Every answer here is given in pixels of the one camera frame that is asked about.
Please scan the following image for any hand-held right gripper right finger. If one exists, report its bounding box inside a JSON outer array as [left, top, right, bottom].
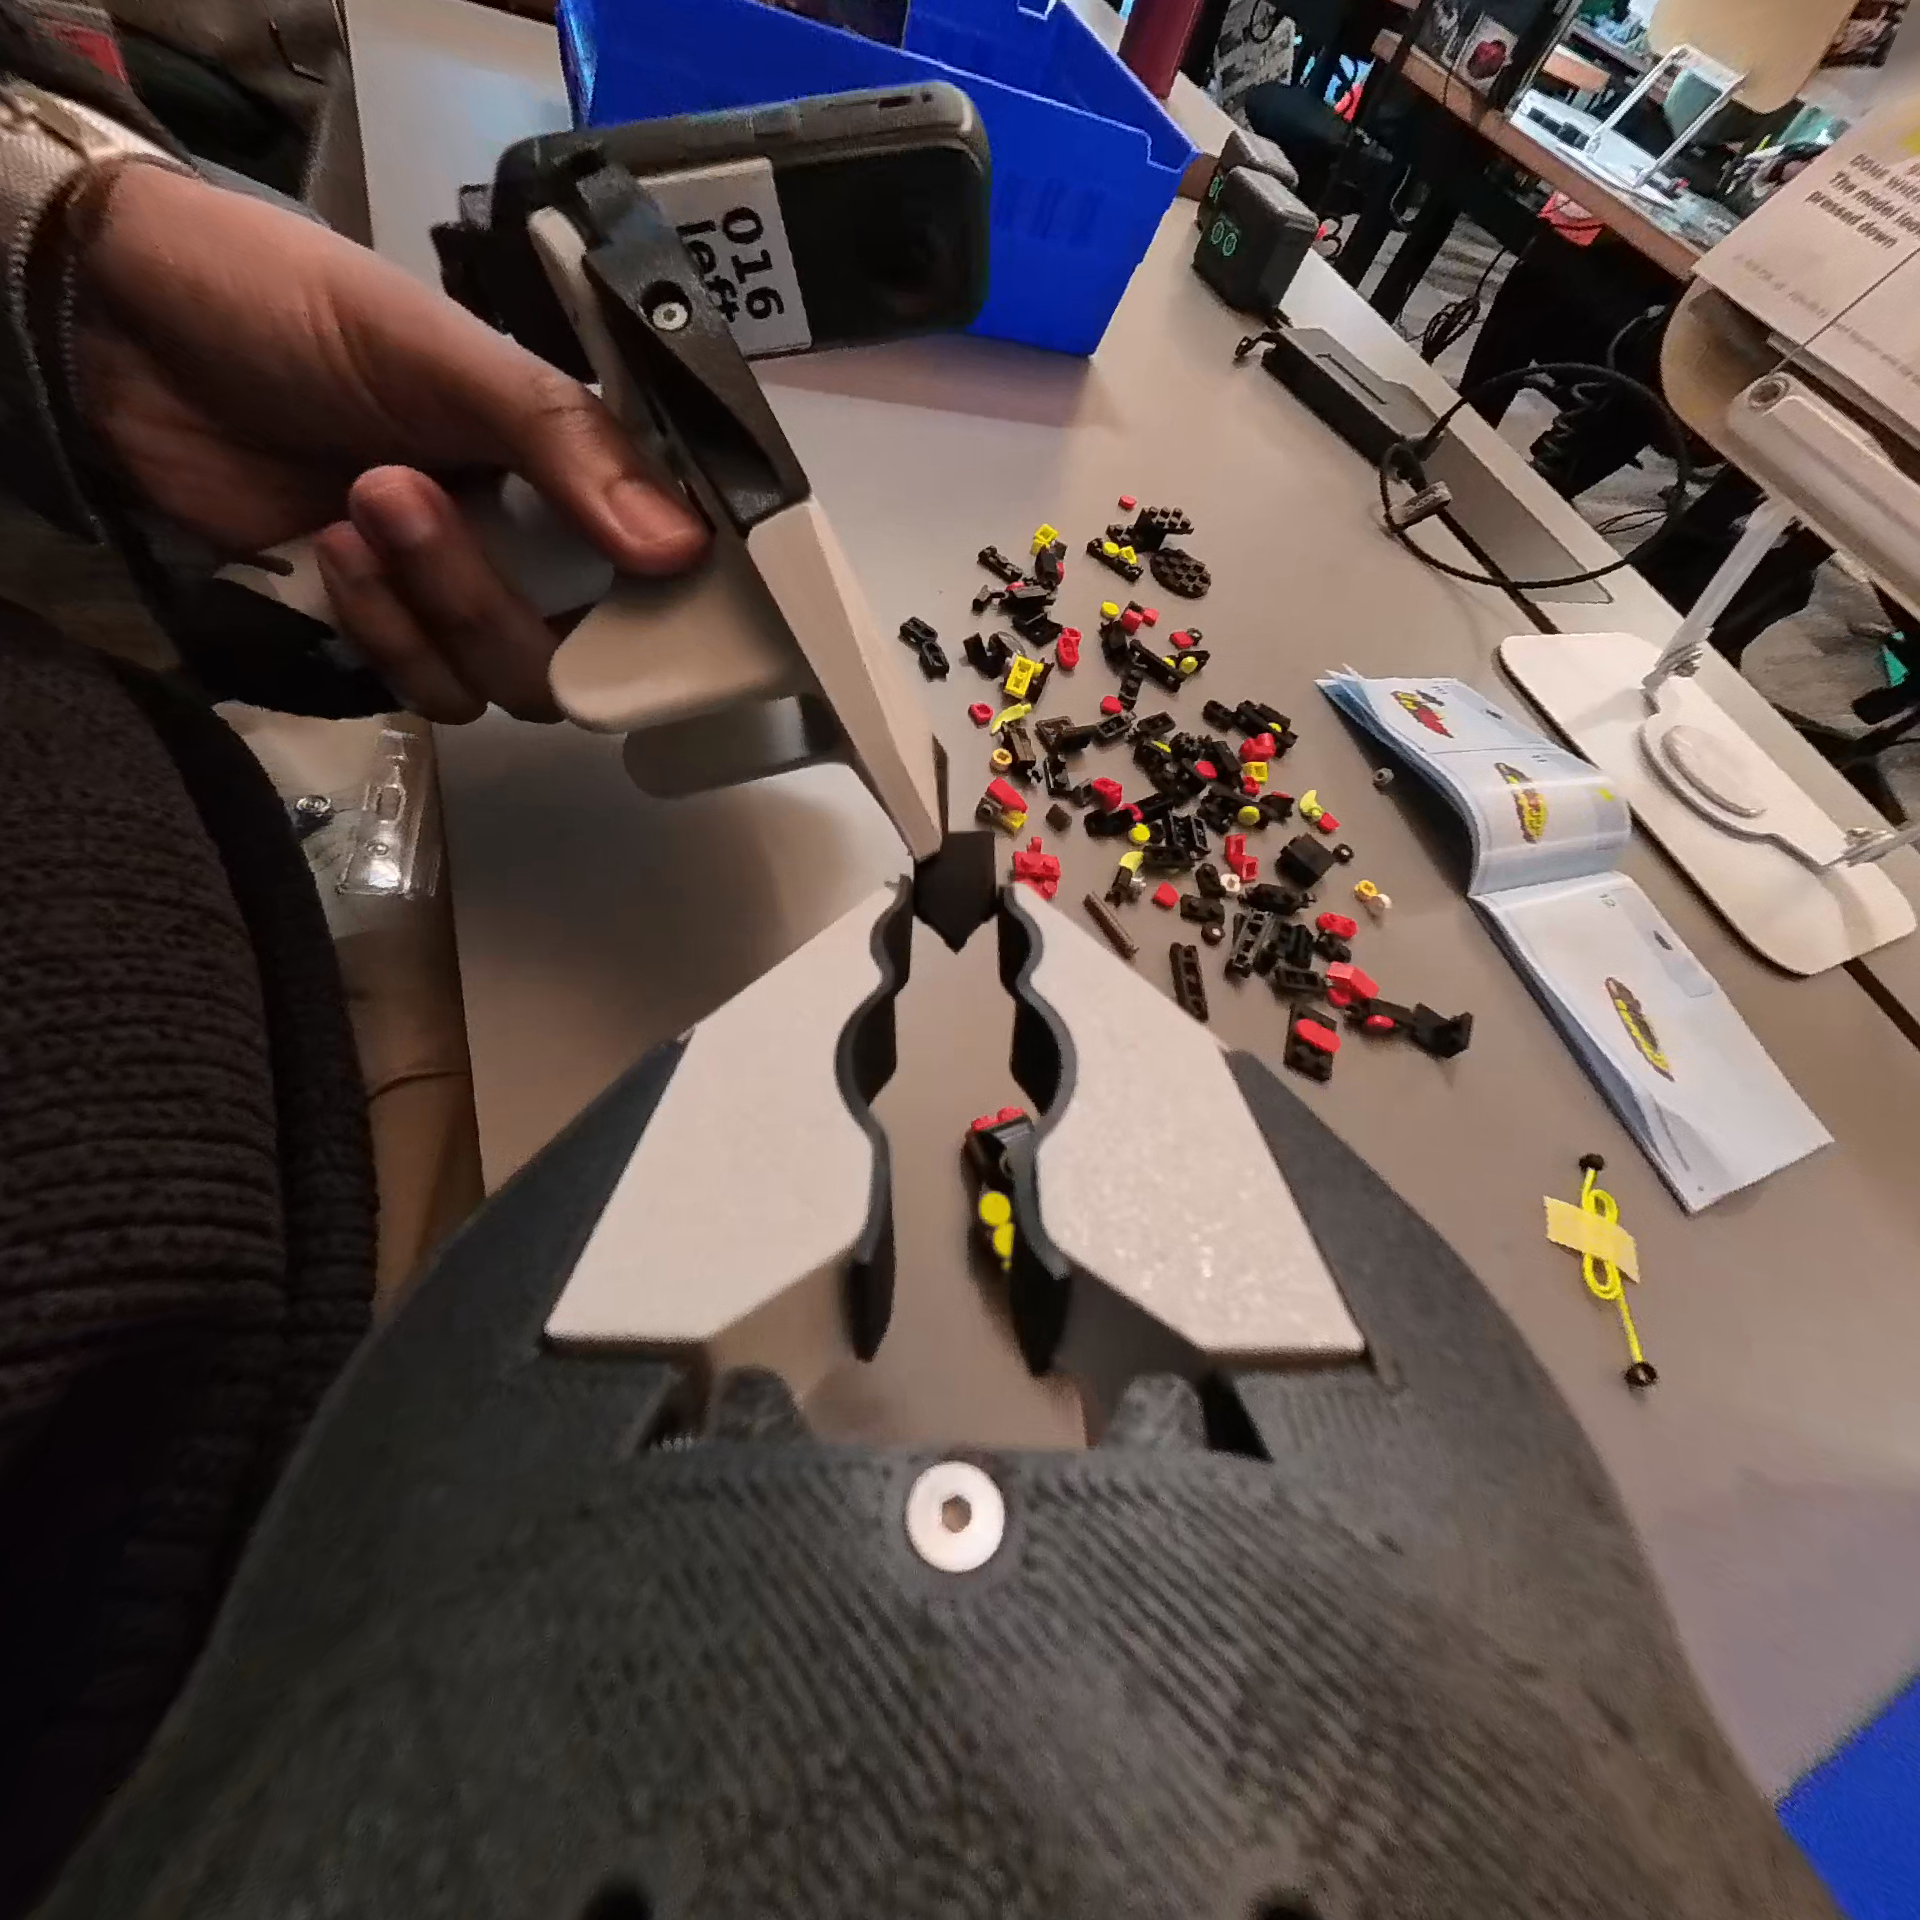
[[997, 881, 1372, 1378]]

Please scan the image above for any beige board with papers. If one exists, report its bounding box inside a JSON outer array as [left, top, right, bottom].
[[1654, 112, 1920, 460]]

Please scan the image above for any black lego slope brick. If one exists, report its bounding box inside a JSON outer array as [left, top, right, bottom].
[[914, 828, 1002, 952]]

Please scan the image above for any black flat device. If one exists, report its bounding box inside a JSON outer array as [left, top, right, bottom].
[[1263, 325, 1450, 469]]

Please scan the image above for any flat black box with cable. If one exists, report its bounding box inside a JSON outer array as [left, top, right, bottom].
[[1231, 323, 1702, 592]]

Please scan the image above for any wooden background desk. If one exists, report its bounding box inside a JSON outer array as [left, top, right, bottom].
[[1372, 27, 1740, 284]]

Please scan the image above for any red yellow black lego model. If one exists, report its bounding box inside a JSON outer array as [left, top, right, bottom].
[[964, 1108, 1041, 1275]]

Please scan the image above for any lego instruction booklet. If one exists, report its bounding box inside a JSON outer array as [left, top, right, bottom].
[[1314, 667, 1835, 1213]]

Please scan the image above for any black cube charger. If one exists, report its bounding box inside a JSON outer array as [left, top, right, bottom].
[[1191, 129, 1322, 318]]

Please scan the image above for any clear plastic parts bag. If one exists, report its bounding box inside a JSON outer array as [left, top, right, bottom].
[[287, 724, 448, 905]]

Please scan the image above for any pile of lego pieces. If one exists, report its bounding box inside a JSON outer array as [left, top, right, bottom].
[[899, 494, 1477, 1085]]

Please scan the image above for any yellowish tape strip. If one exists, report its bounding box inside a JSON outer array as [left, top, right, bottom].
[[1545, 1194, 1640, 1286]]

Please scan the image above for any maroon bottle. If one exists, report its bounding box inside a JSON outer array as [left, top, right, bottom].
[[1116, 0, 1203, 102]]

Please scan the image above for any blue plastic bin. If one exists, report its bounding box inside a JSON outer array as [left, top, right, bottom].
[[557, 0, 1202, 360], [1775, 1677, 1920, 1920], [903, 0, 1128, 94]]

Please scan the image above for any yellow cord with black ends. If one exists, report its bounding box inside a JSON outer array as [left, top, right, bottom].
[[1576, 1152, 1660, 1389]]

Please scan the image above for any brown cardboard box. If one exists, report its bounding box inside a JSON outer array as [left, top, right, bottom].
[[336, 839, 486, 1311]]

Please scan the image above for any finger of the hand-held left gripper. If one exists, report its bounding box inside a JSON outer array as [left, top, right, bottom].
[[738, 494, 949, 857]]

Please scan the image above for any person's left hand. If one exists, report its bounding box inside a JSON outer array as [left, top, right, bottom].
[[74, 164, 714, 724]]

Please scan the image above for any white desk stand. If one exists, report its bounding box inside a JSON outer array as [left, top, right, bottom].
[[1497, 364, 1920, 978]]

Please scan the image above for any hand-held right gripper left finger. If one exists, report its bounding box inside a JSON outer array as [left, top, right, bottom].
[[545, 879, 916, 1370]]

